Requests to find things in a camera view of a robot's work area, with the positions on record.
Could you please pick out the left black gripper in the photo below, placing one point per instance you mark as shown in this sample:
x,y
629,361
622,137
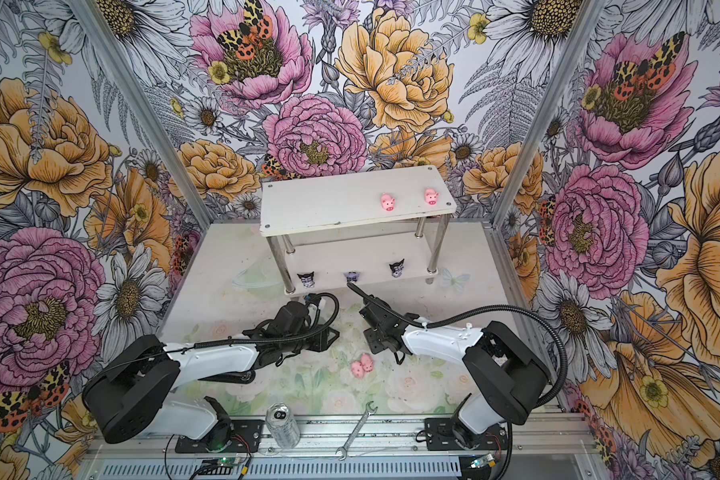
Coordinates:
x,y
321,342

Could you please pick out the green circuit board left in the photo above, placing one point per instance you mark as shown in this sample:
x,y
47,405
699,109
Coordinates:
x,y
224,467

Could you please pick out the white two-tier shelf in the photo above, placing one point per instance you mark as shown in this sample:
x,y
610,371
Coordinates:
x,y
336,224

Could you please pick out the green circuit board right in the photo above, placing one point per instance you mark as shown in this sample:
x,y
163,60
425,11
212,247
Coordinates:
x,y
486,461

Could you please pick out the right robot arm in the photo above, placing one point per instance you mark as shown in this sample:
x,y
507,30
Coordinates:
x,y
511,379

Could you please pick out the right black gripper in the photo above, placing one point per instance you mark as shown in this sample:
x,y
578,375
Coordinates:
x,y
370,338

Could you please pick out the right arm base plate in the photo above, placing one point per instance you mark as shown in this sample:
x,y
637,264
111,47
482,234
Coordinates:
x,y
450,433

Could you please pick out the black purple kuromi toy front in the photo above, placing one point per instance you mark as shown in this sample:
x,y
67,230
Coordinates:
x,y
352,276

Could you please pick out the silver wrench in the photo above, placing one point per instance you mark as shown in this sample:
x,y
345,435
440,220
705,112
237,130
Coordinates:
x,y
343,450

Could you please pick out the green circuit board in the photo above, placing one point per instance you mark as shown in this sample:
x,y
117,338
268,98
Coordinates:
x,y
224,467
486,461

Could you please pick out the black purple kuromi toy back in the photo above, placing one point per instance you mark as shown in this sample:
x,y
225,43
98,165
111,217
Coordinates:
x,y
397,268

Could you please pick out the black white kuromi toy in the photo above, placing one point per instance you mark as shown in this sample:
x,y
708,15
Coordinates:
x,y
307,279

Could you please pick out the silver drink can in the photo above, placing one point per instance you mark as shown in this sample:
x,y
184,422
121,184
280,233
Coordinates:
x,y
283,426

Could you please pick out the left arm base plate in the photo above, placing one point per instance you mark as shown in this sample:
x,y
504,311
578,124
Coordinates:
x,y
240,435

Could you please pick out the black purple kuromi toy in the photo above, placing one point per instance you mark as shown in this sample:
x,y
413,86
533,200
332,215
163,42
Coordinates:
x,y
397,268
352,276

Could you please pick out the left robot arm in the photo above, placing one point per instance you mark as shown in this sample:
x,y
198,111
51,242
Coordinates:
x,y
136,392

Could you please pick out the aluminium front rail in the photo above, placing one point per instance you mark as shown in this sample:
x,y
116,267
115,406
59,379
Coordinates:
x,y
381,435

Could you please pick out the pink pig toy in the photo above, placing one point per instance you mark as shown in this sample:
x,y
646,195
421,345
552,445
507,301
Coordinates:
x,y
387,202
367,362
357,369
431,196

